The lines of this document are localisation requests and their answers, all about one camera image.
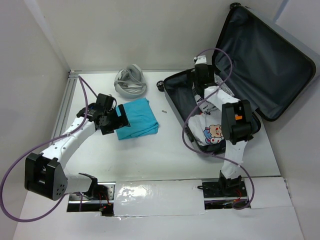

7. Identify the white foil tape sheet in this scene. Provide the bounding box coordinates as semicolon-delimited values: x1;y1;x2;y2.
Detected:
113;179;206;217

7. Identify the grey coiled strap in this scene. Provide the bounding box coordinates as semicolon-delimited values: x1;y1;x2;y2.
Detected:
113;63;148;98

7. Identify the light blue folded shirt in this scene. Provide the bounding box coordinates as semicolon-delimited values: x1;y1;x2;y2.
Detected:
116;97;159;140

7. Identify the white cartoon print garment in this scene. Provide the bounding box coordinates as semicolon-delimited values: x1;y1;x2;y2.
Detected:
187;111;224;146

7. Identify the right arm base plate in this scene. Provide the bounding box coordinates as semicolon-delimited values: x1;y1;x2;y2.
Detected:
197;177;250;210

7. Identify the aluminium frame rail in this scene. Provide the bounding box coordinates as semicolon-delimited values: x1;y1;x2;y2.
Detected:
51;72;78;139

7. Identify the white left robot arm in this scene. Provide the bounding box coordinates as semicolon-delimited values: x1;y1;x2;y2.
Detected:
24;93;130;201

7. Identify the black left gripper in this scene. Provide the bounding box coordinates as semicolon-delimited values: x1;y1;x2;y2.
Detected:
100;104;130;135

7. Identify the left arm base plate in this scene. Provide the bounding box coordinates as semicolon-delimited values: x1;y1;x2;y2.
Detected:
66;182;116;217

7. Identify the newspaper print garment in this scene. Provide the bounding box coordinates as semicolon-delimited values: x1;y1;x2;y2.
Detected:
192;74;239;115

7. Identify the dark blue garment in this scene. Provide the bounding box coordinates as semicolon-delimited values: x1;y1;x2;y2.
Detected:
88;103;97;111

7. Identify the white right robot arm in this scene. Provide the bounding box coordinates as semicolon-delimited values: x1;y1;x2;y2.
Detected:
187;85;253;196

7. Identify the grey open suitcase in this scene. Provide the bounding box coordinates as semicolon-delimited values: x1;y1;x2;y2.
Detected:
156;2;316;155

